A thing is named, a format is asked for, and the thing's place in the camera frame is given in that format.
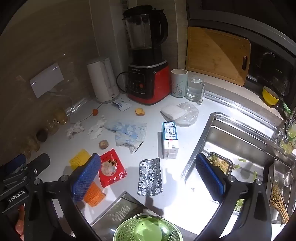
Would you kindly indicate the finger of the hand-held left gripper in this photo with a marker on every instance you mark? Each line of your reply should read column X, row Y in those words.
column 39, row 163
column 16, row 163

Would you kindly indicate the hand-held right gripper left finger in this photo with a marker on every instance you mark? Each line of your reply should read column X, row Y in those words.
column 85, row 178

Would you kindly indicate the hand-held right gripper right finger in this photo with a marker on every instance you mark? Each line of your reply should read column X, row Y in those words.
column 210, row 178

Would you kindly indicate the orange foam net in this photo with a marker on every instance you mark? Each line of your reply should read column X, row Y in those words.
column 94, row 194

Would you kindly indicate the yellow foam net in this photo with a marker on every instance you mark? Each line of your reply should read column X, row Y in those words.
column 79, row 158

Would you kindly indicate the red snack packet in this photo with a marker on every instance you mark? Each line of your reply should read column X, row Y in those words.
column 111, row 169

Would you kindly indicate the brown round fruit pit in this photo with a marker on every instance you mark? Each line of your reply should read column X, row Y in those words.
column 103, row 144

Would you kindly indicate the white tissue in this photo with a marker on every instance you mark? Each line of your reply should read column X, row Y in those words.
column 97, row 129
column 75, row 129

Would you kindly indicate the white and blue carton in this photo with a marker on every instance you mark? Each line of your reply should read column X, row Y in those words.
column 170, row 141

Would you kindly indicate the silver blister pack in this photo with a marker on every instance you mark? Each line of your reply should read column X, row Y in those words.
column 150, row 178

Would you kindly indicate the blue white cloth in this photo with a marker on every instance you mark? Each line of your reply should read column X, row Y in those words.
column 127, row 133

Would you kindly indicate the person's left hand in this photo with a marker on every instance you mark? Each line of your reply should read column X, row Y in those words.
column 19, row 226

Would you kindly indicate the metal tray with vegetable scraps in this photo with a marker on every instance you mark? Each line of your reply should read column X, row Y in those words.
column 219, row 162

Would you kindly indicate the amber glass jar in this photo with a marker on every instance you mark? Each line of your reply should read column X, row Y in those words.
column 32, row 143
column 52, row 127
column 60, row 117

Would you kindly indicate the stainless steel sink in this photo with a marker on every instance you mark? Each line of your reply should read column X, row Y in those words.
column 242, row 143

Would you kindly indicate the small orange fruit piece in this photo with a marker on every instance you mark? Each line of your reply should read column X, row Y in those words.
column 95, row 112

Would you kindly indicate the clear plastic bag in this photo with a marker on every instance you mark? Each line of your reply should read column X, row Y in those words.
column 190, row 113

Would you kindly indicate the white wrapped packet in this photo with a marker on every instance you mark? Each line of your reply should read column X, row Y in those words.
column 172, row 111

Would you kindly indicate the round metal sink strainer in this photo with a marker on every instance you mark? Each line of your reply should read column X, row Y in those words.
column 289, row 179

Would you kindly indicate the green plastic colander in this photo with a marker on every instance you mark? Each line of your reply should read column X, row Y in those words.
column 148, row 229

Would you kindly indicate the blue and white sachet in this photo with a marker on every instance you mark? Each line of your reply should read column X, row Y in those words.
column 122, row 105

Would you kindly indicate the orange peel slice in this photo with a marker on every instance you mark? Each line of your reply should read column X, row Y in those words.
column 140, row 111

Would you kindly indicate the clear bottle with green label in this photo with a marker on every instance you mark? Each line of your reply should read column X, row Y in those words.
column 289, row 141

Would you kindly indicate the clear glass mug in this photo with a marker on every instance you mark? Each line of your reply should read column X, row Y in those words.
column 194, row 89

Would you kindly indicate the white ceramic cup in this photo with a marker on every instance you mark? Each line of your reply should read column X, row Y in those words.
column 179, row 83

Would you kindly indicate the white electric kettle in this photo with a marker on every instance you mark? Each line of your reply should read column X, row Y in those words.
column 101, row 78

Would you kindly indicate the yellow bowl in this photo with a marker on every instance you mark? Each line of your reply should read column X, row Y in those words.
column 269, row 96

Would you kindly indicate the red and black blender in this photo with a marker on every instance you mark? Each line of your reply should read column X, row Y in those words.
column 143, row 78

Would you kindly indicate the wooden cutting board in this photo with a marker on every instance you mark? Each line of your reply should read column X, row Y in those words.
column 215, row 53

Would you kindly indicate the white wall socket cover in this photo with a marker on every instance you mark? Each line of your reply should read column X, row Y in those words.
column 46, row 80

